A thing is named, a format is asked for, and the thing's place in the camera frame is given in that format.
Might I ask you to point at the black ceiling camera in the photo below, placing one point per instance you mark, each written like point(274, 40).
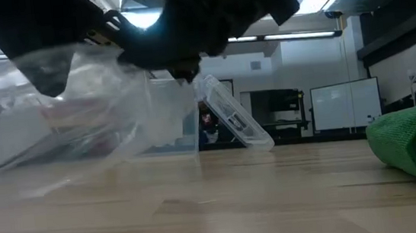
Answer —
point(334, 15)

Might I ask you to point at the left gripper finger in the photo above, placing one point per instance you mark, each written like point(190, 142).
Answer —
point(49, 74)

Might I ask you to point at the clear plastic container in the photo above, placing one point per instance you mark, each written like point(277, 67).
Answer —
point(179, 134)

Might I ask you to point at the clear plastic zip bag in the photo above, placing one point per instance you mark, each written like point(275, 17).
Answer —
point(80, 136)

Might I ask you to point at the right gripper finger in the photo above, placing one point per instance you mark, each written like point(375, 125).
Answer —
point(185, 72)

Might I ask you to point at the whiteboard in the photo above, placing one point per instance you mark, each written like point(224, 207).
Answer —
point(344, 105)

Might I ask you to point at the long ceiling light bar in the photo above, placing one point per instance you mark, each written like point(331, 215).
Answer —
point(299, 35)

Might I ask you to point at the clear plastic container lid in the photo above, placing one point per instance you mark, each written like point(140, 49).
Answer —
point(238, 117)

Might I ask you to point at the green bandage roll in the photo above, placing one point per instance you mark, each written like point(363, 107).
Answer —
point(398, 144)

